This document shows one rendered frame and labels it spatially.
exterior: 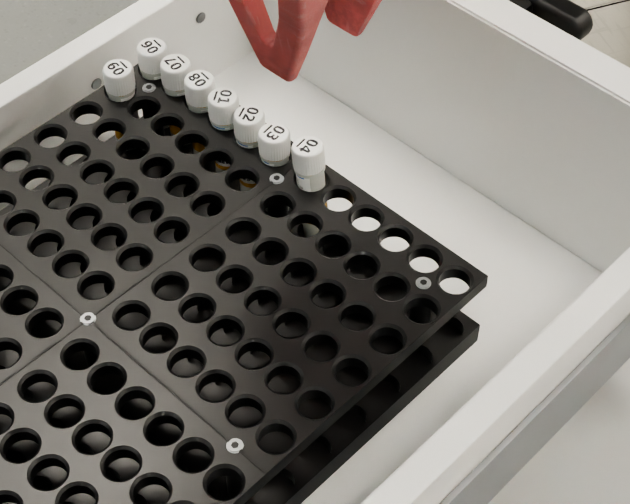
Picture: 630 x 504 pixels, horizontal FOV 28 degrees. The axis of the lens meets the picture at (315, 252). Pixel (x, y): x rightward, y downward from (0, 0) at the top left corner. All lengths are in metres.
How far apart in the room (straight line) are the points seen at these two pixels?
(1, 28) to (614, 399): 1.53
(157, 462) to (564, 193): 0.22
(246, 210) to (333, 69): 0.14
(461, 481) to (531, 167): 0.16
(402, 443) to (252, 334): 0.08
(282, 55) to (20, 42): 1.58
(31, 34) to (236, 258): 1.55
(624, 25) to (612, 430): 1.01
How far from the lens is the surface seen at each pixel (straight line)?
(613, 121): 0.49
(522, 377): 0.43
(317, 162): 0.47
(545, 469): 0.57
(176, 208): 0.47
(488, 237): 0.55
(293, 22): 0.39
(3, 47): 1.97
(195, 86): 0.50
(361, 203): 0.47
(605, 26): 1.55
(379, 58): 0.56
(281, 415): 0.41
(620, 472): 0.58
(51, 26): 2.00
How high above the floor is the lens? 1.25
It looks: 50 degrees down
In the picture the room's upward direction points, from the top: straight up
